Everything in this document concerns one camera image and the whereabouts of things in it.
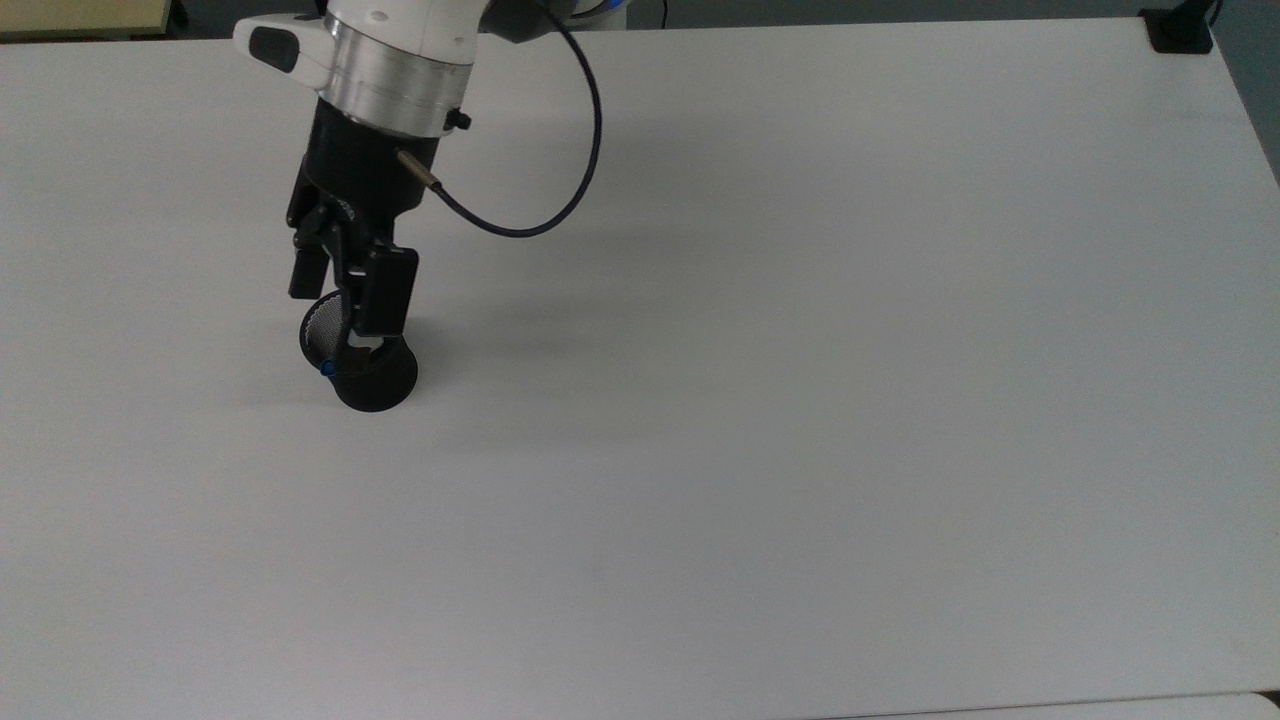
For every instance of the white marker with blue cap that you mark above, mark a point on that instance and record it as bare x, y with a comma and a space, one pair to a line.
327, 369

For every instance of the beige wooden board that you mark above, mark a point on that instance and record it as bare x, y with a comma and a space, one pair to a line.
80, 15

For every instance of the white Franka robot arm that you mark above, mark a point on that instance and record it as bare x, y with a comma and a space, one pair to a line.
400, 60

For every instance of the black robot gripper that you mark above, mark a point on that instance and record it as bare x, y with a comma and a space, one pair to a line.
365, 175

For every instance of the black table clamp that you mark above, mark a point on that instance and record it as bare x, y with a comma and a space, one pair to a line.
1178, 30

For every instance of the black mesh pen holder cup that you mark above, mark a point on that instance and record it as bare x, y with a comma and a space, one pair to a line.
380, 392

